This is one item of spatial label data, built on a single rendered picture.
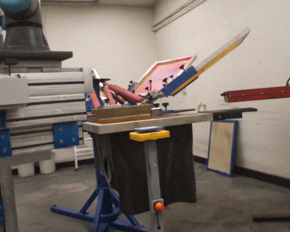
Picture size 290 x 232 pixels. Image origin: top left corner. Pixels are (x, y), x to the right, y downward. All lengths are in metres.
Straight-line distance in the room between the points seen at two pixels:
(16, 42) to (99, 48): 5.33
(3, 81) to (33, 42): 0.22
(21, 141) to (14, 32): 0.34
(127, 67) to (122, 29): 0.75
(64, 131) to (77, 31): 5.32
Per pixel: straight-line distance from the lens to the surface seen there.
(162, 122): 1.54
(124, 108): 2.09
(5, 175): 1.31
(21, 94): 0.93
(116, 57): 6.45
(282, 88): 2.61
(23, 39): 1.09
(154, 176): 1.35
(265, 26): 4.00
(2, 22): 1.89
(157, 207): 1.34
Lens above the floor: 1.07
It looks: 3 degrees down
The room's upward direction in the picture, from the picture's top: 5 degrees counter-clockwise
